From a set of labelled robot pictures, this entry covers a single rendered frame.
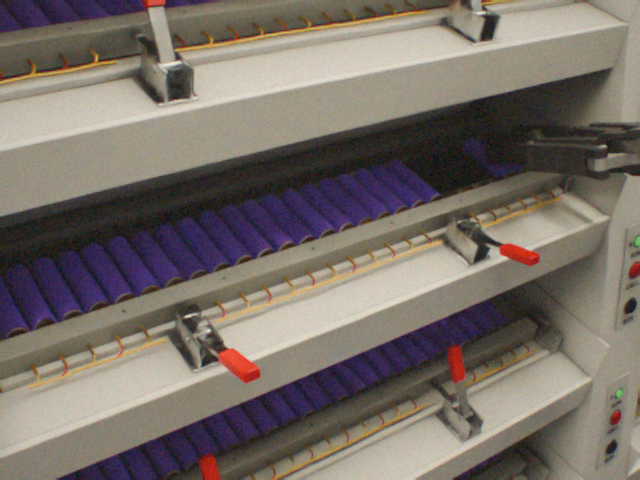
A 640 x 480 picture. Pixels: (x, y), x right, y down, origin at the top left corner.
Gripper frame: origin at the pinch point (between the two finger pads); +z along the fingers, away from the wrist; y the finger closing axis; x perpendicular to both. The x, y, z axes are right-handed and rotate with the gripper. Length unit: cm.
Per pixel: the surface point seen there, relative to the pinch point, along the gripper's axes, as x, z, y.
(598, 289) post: 16.7, -1.8, -6.7
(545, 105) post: -2.7, 3.1, -6.7
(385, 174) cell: 0.4, 6.3, 12.7
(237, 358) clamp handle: 6.3, -8.3, 37.9
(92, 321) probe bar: 3.3, 0.2, 44.4
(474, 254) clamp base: 7.1, -4.1, 12.3
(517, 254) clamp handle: 6.5, -8.8, 11.9
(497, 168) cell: 2.4, 3.6, 0.8
